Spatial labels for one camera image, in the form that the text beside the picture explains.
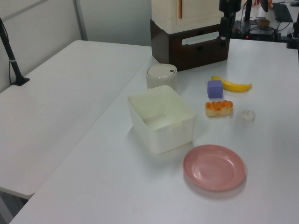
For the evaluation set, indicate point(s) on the pink plastic plate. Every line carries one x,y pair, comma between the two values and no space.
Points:
213,169

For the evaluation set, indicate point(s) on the black electronics box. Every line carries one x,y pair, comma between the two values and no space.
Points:
259,33

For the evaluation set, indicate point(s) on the brown paper cup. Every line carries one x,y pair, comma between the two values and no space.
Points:
263,22

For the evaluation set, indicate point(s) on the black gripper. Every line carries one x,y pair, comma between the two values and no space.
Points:
227,5

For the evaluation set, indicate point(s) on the small beige trash can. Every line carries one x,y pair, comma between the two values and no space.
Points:
161,75

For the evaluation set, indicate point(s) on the black table clamp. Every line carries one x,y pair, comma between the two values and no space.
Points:
293,37

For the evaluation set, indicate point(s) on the black camera stand pole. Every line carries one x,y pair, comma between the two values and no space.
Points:
9,53

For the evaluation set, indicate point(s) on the yellow banana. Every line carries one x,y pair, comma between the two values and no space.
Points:
234,86

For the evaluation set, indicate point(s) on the orange glazed bread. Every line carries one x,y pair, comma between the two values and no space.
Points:
219,107

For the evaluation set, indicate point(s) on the small clear plastic cup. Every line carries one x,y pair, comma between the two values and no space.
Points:
248,115

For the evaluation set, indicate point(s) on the white plastic storage box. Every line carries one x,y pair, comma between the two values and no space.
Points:
163,135

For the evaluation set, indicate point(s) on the black monitor stand post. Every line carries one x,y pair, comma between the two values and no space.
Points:
248,10

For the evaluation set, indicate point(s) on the dark brown drawer cabinet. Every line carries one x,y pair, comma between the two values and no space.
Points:
172,51

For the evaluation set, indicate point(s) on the grey partition frame post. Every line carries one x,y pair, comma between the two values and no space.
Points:
80,18

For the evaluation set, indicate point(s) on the black keyboard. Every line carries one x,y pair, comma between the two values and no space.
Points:
283,12

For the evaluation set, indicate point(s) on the purple cube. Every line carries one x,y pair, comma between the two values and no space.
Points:
215,89

